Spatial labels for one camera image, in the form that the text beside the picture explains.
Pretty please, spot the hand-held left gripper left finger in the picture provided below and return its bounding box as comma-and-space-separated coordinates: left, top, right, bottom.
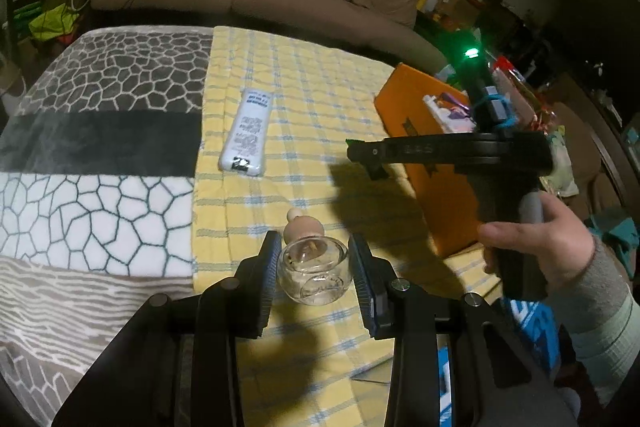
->
52, 230, 283, 427

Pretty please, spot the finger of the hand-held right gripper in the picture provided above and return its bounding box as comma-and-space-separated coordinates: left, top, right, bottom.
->
346, 134, 473, 180

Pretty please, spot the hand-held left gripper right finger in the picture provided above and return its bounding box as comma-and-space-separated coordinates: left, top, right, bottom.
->
348, 232, 581, 427

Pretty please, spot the orange cardboard box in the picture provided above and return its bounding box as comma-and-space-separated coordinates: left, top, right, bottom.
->
374, 63, 506, 258

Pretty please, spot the glass bottle with wooden cap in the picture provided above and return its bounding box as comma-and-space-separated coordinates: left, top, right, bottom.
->
276, 208, 351, 306

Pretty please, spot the person's right forearm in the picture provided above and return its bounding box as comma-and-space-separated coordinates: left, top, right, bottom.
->
547, 237, 640, 408

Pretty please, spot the person's right hand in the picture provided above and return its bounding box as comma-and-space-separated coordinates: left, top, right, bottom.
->
477, 194, 598, 292

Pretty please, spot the yellow checked cloth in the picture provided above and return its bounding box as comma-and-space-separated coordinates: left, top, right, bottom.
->
192, 26, 506, 427

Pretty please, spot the blue printed box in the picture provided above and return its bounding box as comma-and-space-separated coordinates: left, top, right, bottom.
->
435, 297, 561, 427

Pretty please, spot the white squeeze tube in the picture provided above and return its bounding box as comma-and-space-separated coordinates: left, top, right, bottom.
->
218, 88, 273, 178

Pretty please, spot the grey patterned blanket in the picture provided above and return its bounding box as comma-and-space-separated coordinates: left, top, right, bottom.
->
0, 26, 213, 408

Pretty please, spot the green bag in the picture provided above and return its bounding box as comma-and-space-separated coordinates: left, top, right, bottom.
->
27, 4, 81, 42

